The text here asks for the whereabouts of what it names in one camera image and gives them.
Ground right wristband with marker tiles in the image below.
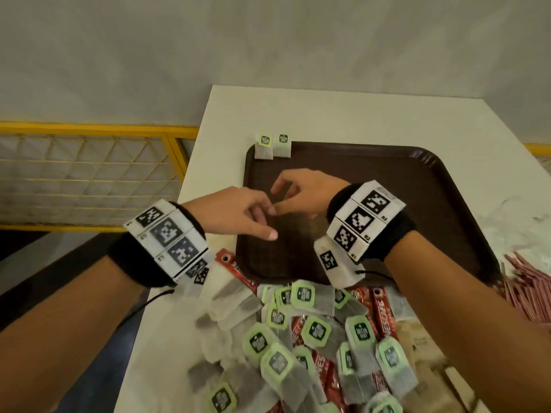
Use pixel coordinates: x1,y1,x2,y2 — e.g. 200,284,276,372
325,180,417,264

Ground pile of pink stirrer sticks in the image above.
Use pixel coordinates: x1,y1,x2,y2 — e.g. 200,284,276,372
495,251,551,330

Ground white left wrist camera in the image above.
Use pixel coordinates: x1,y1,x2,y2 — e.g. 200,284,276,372
172,251,218,299

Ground pile of tea bags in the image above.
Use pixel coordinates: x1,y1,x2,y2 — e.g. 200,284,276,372
187,270,421,413

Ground brown plastic tray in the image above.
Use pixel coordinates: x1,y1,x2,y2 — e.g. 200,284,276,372
235,141,502,289

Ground clear glass cups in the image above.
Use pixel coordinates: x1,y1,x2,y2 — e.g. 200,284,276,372
482,197,551,263

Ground person's right forearm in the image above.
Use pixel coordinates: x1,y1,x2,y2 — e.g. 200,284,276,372
383,229,551,413

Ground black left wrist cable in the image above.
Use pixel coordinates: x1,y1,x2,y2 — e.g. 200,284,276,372
112,287,176,334

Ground person's right hand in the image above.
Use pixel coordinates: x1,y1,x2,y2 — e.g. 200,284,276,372
266,168,351,221

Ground marker cube on right wrist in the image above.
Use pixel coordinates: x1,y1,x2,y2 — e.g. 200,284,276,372
313,236,367,290

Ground wristband with marker tiles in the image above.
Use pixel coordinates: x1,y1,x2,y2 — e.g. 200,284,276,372
325,180,417,264
107,198,211,289

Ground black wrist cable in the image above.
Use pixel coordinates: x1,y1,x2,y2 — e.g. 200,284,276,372
112,287,176,334
355,268,398,285

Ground left wristband with marker tiles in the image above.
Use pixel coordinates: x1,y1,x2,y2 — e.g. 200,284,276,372
107,198,211,289

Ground pile of brown sugar packets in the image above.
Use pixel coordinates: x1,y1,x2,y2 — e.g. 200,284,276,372
394,320,483,413

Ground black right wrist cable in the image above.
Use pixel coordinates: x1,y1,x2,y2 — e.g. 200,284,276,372
355,268,398,285

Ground person's left hand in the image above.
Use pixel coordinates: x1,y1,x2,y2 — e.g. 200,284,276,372
182,186,280,242

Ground pile of red Nescafe sachets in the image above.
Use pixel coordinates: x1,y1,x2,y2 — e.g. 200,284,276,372
214,248,403,413

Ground green tag tea bag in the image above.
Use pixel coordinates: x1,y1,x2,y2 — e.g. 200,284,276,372
272,132,293,159
254,133,275,161

